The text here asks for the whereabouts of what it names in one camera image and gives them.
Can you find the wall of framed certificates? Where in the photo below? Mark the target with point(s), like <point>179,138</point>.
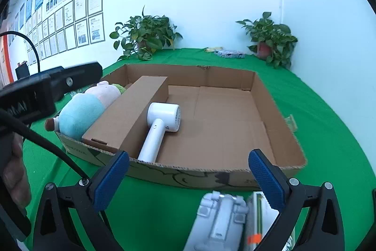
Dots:
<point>67,24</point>

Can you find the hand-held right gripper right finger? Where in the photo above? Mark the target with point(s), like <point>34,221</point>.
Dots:
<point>265,180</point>

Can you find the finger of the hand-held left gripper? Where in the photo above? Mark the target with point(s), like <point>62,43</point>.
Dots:
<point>79,76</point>

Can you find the large cardboard box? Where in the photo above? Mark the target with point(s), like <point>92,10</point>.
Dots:
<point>223,121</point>

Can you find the green tablecloth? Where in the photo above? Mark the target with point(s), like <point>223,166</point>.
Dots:
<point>323,121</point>

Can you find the person's left hand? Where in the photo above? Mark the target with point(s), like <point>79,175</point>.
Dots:
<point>17,177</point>

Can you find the green and white medicine box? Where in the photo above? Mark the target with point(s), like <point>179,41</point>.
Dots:
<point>260,221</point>

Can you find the grey folding phone stand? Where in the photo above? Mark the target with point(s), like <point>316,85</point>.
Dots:
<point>217,221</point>

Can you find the grey printed packets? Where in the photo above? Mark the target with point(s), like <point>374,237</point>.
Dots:
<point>230,54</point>

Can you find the yellow flat item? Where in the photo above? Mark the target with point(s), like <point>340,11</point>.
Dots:
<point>213,49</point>

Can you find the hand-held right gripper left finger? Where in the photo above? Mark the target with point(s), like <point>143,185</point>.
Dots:
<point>110,180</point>

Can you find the green plant in red pot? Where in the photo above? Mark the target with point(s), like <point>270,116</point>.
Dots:
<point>270,33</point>

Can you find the long brown cardboard box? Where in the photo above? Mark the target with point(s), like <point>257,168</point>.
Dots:
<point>123,118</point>

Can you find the white hair dryer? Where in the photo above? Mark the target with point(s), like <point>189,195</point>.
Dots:
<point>152,139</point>

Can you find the pink and teal plush toy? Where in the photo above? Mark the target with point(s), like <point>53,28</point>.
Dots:
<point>82,112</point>

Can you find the black cabinet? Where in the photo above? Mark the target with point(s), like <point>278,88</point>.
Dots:
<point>22,71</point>

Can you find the bushy potted green plant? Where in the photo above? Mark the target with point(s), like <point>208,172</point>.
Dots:
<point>147,30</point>

